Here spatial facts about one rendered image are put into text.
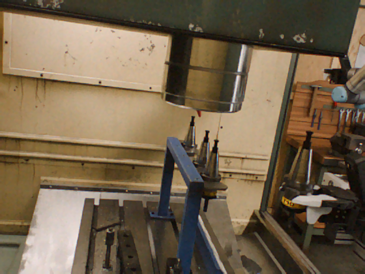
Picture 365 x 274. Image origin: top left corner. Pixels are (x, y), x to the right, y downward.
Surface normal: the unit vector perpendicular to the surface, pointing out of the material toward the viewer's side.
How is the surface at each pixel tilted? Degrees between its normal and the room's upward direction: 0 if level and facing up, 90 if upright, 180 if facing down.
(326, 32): 90
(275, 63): 90
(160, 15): 90
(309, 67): 90
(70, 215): 24
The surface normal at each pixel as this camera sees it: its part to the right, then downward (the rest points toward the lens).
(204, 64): -0.14, 0.22
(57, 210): 0.19, -0.76
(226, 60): 0.31, 0.27
